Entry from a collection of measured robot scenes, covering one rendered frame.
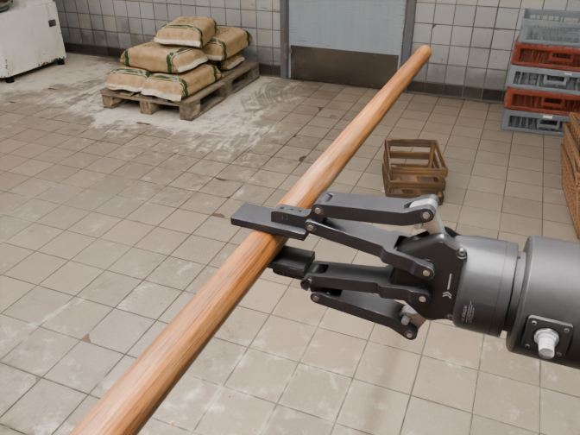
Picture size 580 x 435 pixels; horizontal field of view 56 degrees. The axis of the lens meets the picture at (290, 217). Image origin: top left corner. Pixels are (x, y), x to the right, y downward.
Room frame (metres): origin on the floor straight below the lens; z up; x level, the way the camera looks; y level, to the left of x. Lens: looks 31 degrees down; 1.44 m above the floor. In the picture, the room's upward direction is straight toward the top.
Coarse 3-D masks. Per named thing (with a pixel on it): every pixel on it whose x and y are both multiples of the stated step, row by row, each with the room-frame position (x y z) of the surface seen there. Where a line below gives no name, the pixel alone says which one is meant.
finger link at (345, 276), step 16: (336, 272) 0.39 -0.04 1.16; (352, 272) 0.39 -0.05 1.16; (368, 272) 0.38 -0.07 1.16; (384, 272) 0.38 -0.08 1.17; (304, 288) 0.38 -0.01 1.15; (336, 288) 0.38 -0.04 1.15; (352, 288) 0.37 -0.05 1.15; (368, 288) 0.37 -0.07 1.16; (384, 288) 0.36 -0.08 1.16; (400, 288) 0.35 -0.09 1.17; (416, 288) 0.35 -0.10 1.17
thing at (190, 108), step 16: (240, 64) 4.87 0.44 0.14; (256, 64) 4.90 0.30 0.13; (224, 80) 4.37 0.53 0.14; (240, 80) 4.78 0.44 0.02; (112, 96) 4.09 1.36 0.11; (128, 96) 4.04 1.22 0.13; (144, 96) 3.98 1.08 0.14; (192, 96) 3.98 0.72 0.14; (224, 96) 4.33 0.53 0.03; (144, 112) 3.99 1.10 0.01; (192, 112) 3.87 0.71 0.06
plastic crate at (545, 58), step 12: (516, 48) 3.69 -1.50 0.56; (528, 48) 3.66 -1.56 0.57; (540, 48) 3.63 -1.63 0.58; (552, 48) 3.60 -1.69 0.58; (564, 48) 3.57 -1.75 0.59; (576, 48) 3.54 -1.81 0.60; (516, 60) 3.69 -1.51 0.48; (528, 60) 3.76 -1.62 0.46; (540, 60) 3.75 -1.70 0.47; (552, 60) 3.76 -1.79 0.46; (564, 60) 3.56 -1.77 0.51; (576, 60) 3.74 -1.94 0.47
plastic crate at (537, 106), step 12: (516, 96) 3.91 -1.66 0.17; (528, 96) 3.93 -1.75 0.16; (540, 96) 3.60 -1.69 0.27; (552, 96) 3.57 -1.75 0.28; (564, 96) 3.54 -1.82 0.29; (576, 96) 3.52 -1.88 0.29; (516, 108) 3.65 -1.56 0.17; (528, 108) 3.62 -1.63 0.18; (540, 108) 3.65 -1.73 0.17; (552, 108) 3.65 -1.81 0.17; (564, 108) 3.66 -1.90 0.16; (576, 108) 3.66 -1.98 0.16
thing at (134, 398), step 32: (416, 64) 1.01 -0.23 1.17; (384, 96) 0.80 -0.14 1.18; (352, 128) 0.66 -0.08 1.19; (320, 160) 0.56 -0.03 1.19; (288, 192) 0.48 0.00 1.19; (320, 192) 0.50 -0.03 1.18; (256, 256) 0.37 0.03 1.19; (224, 288) 0.32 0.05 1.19; (192, 320) 0.29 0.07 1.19; (224, 320) 0.31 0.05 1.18; (160, 352) 0.25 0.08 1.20; (192, 352) 0.27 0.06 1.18; (128, 384) 0.23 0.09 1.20; (160, 384) 0.23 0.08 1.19; (96, 416) 0.20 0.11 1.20; (128, 416) 0.21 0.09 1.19
